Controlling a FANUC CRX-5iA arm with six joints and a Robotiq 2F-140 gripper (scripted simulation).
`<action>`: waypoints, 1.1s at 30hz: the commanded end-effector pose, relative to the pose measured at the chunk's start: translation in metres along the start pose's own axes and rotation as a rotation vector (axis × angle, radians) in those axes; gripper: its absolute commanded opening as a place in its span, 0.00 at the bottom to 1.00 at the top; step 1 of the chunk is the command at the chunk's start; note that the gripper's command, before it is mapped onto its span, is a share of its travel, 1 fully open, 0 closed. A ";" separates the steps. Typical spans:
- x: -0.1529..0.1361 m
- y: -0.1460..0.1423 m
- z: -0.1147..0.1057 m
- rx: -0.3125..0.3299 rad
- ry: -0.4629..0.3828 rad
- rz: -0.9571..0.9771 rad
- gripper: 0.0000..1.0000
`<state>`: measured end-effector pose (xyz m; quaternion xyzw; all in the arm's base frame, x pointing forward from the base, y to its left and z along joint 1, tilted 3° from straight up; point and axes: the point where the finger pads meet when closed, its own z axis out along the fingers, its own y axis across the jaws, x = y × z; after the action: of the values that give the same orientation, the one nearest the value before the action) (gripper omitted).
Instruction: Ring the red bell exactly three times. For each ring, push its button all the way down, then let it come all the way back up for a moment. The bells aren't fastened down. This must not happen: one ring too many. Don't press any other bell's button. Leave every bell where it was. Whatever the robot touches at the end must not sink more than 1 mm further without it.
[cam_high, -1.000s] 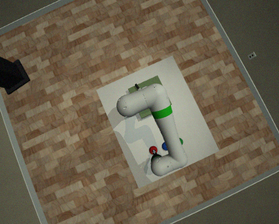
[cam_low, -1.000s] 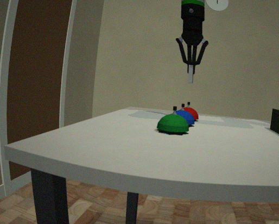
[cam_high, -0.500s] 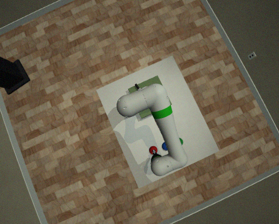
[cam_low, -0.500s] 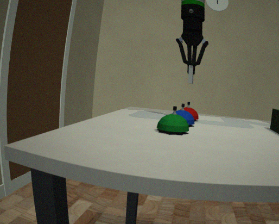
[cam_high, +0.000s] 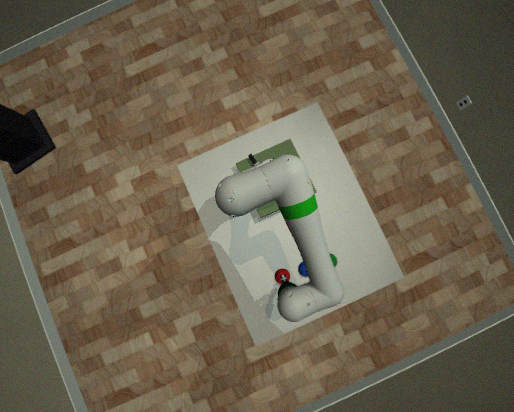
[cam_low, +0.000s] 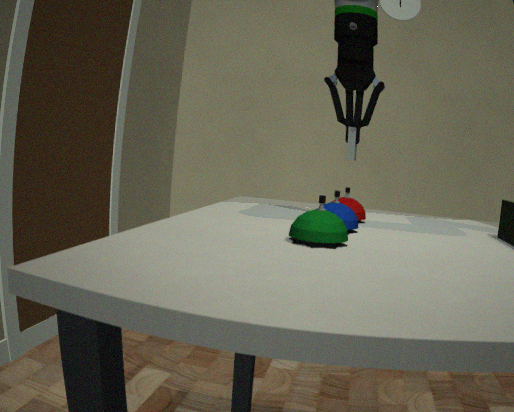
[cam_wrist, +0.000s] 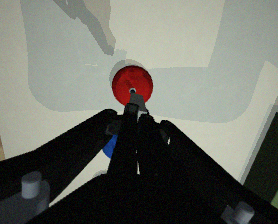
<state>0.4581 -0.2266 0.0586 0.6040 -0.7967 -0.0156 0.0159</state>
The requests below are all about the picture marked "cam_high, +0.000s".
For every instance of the blue dome bell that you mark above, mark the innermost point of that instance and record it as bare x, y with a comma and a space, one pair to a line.
302, 269

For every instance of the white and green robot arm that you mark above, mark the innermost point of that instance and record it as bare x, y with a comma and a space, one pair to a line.
286, 180

